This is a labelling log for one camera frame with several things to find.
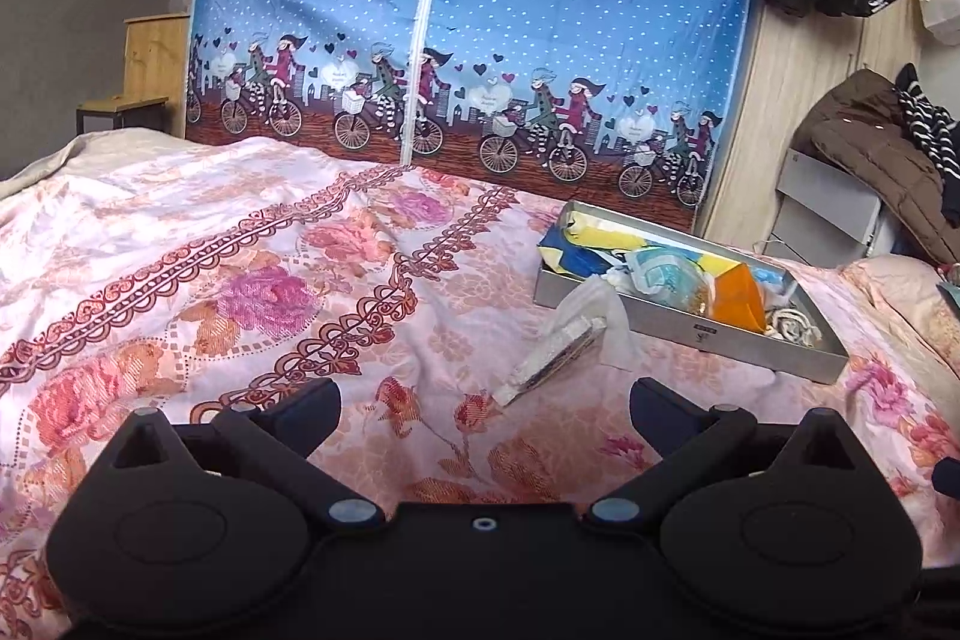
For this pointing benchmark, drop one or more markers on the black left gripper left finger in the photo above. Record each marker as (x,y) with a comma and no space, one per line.
(304,420)

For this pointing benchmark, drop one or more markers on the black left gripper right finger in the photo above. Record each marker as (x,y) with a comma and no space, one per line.
(662,418)

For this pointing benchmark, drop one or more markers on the orange soft object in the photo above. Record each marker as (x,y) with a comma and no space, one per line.
(737,302)

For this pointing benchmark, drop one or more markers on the teal white plastic package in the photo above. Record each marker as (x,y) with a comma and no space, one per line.
(668,278)

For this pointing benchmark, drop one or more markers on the grey shallow tray box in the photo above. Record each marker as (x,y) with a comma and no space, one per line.
(797,340)

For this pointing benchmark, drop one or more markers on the blue grey pillow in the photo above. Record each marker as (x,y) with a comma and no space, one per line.
(951,295)

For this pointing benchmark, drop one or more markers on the blue yellow cloth in tray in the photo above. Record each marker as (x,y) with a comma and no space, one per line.
(578,245)

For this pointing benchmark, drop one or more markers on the floral pink bed quilt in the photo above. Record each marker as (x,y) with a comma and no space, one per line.
(140,270)

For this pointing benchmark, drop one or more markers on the grey plastic drawer unit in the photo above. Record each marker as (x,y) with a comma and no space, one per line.
(827,218)

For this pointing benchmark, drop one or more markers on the striped navy white garment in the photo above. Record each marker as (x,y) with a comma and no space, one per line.
(934,131)

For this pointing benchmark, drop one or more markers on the brown padded jacket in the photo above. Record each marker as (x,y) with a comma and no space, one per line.
(858,127)

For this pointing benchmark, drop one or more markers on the wooden wardrobe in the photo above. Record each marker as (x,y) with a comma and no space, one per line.
(788,64)

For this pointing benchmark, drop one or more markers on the small wooden side table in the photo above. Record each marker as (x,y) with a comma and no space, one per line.
(154,83)

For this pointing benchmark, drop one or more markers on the blue bicycle print wardrobe cover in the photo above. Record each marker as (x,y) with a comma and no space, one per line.
(621,102)

